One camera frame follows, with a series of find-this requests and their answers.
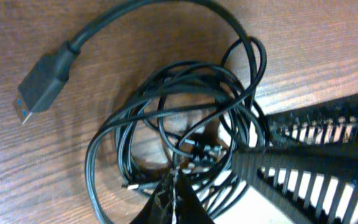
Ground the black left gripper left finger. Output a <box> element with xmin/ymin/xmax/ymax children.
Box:
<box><xmin>131</xmin><ymin>172</ymin><xmax>175</xmax><ymax>224</ymax></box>

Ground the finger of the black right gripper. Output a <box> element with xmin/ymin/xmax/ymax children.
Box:
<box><xmin>265</xmin><ymin>93</ymin><xmax>358</xmax><ymax>147</ymax></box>
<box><xmin>232</xmin><ymin>147</ymin><xmax>358</xmax><ymax>223</ymax></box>

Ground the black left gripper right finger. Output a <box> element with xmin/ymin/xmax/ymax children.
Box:
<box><xmin>174</xmin><ymin>171</ymin><xmax>214</xmax><ymax>224</ymax></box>

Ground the black cable bundle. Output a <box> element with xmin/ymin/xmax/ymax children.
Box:
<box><xmin>13</xmin><ymin>0</ymin><xmax>270</xmax><ymax>224</ymax></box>

